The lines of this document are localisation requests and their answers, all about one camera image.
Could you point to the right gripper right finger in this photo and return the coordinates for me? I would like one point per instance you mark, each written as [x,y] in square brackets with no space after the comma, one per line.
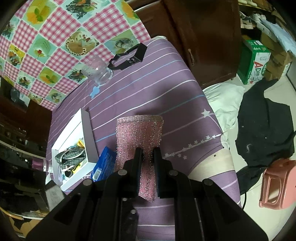
[162,168]

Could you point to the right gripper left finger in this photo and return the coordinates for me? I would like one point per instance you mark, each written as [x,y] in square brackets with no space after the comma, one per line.
[133,168]

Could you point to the pink sparkly cloth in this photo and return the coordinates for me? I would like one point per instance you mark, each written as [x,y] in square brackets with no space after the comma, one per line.
[142,131]

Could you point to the yellow tissue packet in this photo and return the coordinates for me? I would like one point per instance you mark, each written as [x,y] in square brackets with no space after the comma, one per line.
[77,156]

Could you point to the panda plush toy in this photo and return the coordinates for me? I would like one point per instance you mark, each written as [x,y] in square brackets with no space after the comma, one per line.
[66,175]

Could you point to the grey plaid fabric pouch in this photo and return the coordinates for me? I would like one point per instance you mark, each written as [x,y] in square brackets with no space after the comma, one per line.
[62,158]

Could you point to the white shallow cardboard box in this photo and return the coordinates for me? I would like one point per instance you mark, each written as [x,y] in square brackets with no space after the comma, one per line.
[78,127]

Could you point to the purple pump lotion bottle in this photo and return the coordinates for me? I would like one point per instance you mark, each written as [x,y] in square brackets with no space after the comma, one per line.
[42,165]

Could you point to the white pillow on floor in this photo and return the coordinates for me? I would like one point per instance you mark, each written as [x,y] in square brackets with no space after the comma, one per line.
[225,100]

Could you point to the clear drinking glass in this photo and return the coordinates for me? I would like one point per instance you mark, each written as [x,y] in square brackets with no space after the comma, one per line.
[97,70]

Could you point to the black clothing on floor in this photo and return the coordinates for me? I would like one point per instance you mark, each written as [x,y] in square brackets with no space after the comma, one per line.
[265,133]

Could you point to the pink plastic stool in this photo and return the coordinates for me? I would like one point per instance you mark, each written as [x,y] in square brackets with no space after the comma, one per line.
[278,185]

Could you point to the black plastic clip tool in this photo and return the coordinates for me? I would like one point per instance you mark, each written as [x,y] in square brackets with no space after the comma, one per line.
[136,55]

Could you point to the green white cardboard carton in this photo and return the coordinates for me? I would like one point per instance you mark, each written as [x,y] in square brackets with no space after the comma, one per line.
[253,61]

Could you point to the dark wooden cabinet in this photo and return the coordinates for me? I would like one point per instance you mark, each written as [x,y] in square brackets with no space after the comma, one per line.
[206,34]

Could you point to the pink checkered patchwork cover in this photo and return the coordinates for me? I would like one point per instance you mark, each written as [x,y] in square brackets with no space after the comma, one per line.
[45,44]

